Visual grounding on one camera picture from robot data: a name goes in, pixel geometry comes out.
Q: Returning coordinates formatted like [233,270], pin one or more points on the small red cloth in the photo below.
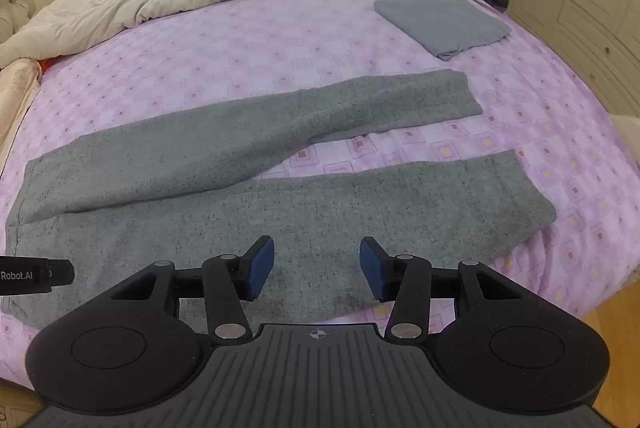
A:
[45,65]

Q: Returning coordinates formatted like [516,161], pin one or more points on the peach satin pillow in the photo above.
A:
[15,98]

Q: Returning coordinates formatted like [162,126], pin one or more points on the purple patterned bed sheet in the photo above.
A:
[250,58]

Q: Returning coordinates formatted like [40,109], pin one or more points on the folded blue-grey cloth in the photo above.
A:
[442,26]

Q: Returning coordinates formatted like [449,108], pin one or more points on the grey knit pants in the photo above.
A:
[200,148]

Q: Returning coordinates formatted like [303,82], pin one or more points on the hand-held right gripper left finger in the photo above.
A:
[262,265]

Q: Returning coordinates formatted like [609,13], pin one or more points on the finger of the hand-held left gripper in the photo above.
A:
[62,272]

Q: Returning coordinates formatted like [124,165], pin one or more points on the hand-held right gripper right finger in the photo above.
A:
[371,268]

